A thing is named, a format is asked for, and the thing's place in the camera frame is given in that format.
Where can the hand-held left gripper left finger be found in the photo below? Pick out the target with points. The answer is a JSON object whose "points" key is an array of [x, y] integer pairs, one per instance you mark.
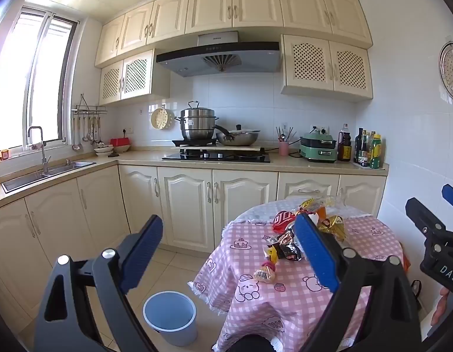
{"points": [[142, 253]]}

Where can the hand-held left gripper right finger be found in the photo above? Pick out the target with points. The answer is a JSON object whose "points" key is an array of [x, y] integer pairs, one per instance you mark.
{"points": [[316, 253]]}

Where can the pile of snack wrappers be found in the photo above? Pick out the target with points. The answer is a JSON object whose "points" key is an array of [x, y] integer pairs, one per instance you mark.
{"points": [[287, 247]]}

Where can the light blue plastic bin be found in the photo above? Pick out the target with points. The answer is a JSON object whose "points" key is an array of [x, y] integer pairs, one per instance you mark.
{"points": [[167, 315]]}

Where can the person's right hand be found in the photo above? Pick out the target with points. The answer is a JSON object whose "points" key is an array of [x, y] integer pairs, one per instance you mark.
{"points": [[441, 308]]}

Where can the cream lower kitchen cabinets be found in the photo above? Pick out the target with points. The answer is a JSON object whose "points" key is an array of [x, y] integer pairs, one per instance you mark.
{"points": [[186, 205]]}

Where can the white lace table cover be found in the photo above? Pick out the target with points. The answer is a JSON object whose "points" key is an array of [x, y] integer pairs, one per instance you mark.
{"points": [[256, 212]]}

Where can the green plastic bottle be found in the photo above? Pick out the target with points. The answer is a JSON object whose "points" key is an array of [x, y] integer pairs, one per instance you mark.
{"points": [[376, 154]]}

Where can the brown sauce bottle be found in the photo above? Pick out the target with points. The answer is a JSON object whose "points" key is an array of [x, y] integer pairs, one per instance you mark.
{"points": [[365, 152]]}

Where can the dark glass bottle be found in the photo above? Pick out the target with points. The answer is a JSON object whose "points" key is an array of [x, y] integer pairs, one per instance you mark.
{"points": [[358, 146]]}

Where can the green electric cooker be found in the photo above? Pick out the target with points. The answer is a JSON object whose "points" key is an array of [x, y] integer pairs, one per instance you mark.
{"points": [[318, 148]]}

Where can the large soy sauce bottle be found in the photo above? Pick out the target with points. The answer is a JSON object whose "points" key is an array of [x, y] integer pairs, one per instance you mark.
{"points": [[344, 146]]}

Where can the pink utensil holder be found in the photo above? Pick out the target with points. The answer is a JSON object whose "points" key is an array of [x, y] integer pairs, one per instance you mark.
{"points": [[284, 148]]}

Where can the red plastic box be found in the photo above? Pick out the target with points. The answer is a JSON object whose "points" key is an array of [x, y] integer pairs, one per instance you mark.
{"points": [[120, 142]]}

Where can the person's black trouser leg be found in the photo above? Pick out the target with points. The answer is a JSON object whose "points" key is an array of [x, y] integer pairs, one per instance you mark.
{"points": [[245, 344]]}

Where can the black glass gas stove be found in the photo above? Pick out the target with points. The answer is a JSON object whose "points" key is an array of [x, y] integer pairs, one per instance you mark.
{"points": [[215, 157]]}

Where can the steel steamer plate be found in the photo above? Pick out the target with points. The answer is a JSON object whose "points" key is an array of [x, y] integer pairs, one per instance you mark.
{"points": [[452, 73]]}

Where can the row of hanging kitchen utensils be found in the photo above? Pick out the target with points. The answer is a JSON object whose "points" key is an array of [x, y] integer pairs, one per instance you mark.
{"points": [[77, 135]]}

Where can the stainless steel sink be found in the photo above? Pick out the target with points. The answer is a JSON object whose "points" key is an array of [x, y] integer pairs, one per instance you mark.
{"points": [[28, 179]]}

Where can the steel kitchen faucet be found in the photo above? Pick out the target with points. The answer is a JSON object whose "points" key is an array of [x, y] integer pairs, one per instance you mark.
{"points": [[45, 157]]}

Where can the cream round steamer tray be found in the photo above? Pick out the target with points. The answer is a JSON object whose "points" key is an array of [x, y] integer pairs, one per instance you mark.
{"points": [[161, 117]]}

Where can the stainless steel steamer pot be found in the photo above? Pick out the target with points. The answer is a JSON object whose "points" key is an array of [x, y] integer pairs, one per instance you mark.
{"points": [[195, 124]]}

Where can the steel wok with lid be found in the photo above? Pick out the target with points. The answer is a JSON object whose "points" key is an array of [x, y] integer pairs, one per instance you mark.
{"points": [[237, 137]]}

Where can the small jar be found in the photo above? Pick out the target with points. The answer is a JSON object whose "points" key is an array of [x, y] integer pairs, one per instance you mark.
{"points": [[4, 154]]}

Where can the sliding kitchen window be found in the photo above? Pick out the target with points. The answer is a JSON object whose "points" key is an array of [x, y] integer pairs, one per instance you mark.
{"points": [[39, 80]]}

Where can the grey range hood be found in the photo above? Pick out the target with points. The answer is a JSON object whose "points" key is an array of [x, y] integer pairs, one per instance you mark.
{"points": [[219, 58]]}

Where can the white wall socket with plug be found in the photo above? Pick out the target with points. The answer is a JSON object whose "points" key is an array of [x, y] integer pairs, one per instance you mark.
{"points": [[320, 129]]}

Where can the metal wall utensil rack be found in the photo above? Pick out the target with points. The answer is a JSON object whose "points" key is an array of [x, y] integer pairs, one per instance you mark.
{"points": [[89, 110]]}

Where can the cream lattice door wall cabinet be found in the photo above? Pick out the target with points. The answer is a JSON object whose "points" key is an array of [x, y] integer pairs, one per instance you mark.
{"points": [[325, 66], [134, 77]]}

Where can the cream upper wall cabinets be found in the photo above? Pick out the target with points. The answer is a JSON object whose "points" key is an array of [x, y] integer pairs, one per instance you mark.
{"points": [[212, 7]]}

